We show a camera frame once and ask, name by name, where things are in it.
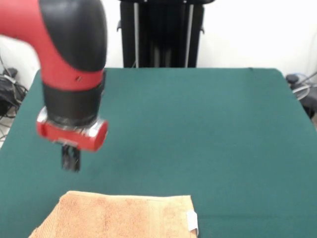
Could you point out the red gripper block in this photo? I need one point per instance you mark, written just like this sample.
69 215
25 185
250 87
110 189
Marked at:
74 137

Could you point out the tan terry towel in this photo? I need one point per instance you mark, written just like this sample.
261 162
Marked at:
111 218

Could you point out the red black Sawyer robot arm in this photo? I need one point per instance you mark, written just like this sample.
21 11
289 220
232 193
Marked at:
24 19

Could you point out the small black device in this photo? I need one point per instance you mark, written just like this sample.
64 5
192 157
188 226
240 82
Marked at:
10 72

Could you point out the dark green table cloth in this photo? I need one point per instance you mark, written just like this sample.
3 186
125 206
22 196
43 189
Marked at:
198 124

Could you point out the black round knob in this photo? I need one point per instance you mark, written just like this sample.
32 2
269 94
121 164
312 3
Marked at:
292 78

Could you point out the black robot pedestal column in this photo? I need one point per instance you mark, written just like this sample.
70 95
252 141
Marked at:
163 37

